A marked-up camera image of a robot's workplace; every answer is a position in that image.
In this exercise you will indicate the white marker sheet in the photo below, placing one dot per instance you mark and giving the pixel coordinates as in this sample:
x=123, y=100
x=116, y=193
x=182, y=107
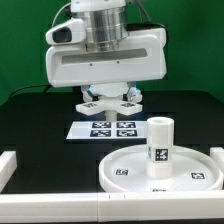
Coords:
x=107, y=130

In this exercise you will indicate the white round table top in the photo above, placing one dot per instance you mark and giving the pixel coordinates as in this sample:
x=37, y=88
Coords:
x=130, y=169

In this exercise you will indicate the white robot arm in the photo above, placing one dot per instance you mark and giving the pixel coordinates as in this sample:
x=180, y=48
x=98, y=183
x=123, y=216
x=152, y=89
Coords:
x=99, y=51

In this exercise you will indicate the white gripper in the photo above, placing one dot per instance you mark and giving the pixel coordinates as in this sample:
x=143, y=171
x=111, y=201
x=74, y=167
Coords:
x=140, y=57

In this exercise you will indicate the white cross-shaped table base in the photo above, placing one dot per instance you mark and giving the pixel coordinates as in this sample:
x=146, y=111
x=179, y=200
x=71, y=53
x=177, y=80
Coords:
x=111, y=106

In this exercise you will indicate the white frame rail fixture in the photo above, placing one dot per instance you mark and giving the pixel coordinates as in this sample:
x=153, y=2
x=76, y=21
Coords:
x=108, y=206

